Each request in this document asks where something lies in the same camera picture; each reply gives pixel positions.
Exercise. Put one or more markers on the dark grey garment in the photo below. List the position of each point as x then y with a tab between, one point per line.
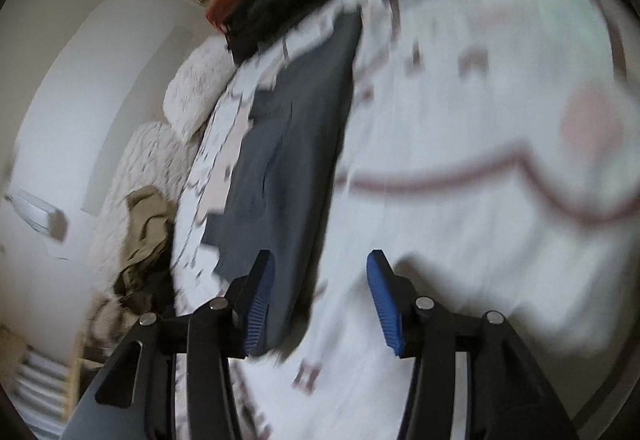
290	144

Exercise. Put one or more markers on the stack of black folded clothes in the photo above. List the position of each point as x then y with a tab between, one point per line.
285	14

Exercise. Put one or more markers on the white fluffy blanket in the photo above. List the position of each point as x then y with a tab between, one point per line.
150	159

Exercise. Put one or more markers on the khaki garment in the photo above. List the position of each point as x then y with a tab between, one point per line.
147	230

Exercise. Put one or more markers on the white wall air conditioner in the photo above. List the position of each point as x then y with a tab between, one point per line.
37	215

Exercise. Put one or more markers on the printed cartoon bed blanket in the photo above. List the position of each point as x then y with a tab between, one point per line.
475	245

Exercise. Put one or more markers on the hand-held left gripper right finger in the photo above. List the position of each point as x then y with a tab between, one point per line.
385	300

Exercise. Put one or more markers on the fluffy white pillow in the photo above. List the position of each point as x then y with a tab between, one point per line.
200	84

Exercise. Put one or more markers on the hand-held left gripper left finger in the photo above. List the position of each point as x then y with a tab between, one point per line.
260	300

